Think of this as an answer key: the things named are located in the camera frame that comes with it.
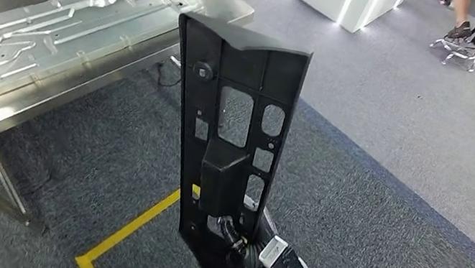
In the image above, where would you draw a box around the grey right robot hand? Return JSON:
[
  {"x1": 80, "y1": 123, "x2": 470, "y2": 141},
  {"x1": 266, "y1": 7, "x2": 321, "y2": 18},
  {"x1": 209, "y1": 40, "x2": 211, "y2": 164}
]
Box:
[{"x1": 202, "y1": 189, "x2": 285, "y2": 268}]

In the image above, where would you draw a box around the black plastic plate bracket part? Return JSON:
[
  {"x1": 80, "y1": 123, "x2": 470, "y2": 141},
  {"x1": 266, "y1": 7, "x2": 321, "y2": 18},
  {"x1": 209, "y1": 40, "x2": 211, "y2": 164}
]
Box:
[{"x1": 137, "y1": 11, "x2": 317, "y2": 268}]

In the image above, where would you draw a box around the yellow floor tape line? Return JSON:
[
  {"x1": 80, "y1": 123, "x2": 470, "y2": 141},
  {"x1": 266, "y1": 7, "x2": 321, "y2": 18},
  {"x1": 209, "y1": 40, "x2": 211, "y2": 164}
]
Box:
[{"x1": 73, "y1": 166, "x2": 284, "y2": 268}]

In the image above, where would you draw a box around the chrome chair base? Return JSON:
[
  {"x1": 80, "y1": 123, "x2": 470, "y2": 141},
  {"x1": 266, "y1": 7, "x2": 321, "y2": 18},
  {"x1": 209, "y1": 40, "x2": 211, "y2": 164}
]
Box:
[{"x1": 426, "y1": 0, "x2": 475, "y2": 74}]

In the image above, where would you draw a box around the stamped sheet metal panel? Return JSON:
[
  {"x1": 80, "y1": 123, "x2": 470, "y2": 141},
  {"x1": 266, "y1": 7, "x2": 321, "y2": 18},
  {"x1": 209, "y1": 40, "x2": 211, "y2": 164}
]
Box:
[{"x1": 0, "y1": 0, "x2": 206, "y2": 150}]

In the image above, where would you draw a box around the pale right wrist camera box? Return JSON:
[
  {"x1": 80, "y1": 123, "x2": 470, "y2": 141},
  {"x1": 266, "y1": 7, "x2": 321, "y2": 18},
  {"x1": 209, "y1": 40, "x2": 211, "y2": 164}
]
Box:
[{"x1": 257, "y1": 233, "x2": 310, "y2": 268}]

